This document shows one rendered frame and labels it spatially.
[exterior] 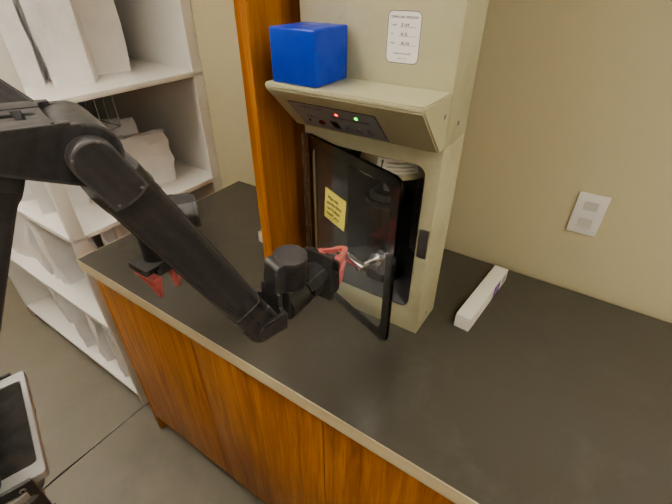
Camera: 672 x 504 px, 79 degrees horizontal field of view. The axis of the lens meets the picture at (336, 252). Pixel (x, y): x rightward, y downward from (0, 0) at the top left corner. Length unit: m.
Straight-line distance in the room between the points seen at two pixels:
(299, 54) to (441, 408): 0.73
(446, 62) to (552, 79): 0.45
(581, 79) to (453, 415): 0.80
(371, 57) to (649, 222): 0.79
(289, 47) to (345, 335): 0.64
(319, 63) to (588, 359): 0.87
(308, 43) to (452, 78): 0.24
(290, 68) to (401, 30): 0.20
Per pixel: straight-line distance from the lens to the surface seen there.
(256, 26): 0.88
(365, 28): 0.82
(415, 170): 0.88
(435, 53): 0.76
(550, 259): 1.32
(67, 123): 0.41
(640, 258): 1.29
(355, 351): 0.99
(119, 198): 0.43
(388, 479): 1.01
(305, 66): 0.76
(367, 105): 0.70
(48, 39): 1.69
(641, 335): 1.27
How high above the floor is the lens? 1.68
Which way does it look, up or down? 35 degrees down
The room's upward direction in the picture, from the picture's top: straight up
